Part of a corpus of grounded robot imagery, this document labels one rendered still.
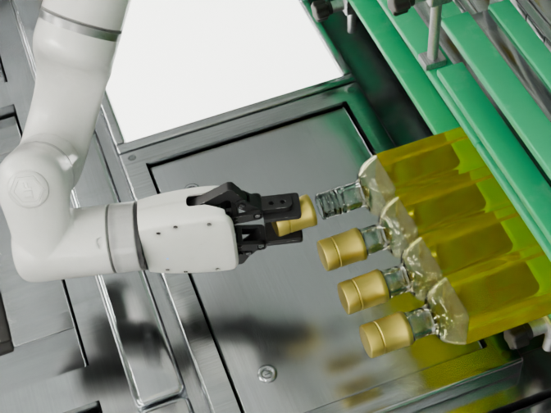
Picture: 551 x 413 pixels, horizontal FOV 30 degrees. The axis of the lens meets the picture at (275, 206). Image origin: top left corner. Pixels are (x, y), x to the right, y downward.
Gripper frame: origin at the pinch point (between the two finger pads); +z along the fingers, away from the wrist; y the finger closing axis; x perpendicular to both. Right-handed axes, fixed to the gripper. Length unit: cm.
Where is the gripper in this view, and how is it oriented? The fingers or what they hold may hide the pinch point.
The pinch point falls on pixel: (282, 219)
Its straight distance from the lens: 110.5
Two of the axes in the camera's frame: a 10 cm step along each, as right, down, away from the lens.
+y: -0.6, -6.0, -7.9
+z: 9.9, -1.1, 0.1
